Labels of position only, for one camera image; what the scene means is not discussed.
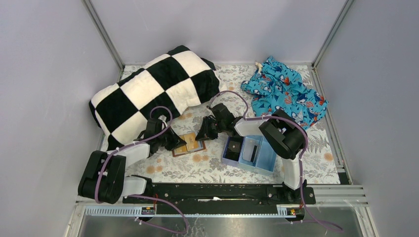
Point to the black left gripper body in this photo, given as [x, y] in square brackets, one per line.
[169, 138]

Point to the slotted grey cable duct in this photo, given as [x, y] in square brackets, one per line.
[209, 210]

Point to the aluminium frame rails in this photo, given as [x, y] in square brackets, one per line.
[334, 198]

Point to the brown leather card holder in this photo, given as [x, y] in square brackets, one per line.
[191, 145]

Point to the black card in purple slot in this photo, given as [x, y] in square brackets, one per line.
[233, 149]

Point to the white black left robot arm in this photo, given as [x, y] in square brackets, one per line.
[104, 178]

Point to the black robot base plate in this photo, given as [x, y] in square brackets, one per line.
[242, 195]

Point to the black white checkered blanket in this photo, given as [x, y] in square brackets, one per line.
[168, 85]

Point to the white card in middle slot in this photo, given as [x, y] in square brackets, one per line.
[250, 149]

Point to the purple blue card organizer box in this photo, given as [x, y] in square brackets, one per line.
[264, 163]

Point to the blue shark print cloth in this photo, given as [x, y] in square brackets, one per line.
[275, 86]

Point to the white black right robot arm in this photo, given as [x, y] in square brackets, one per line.
[285, 136]

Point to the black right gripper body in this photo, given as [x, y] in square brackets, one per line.
[209, 126]

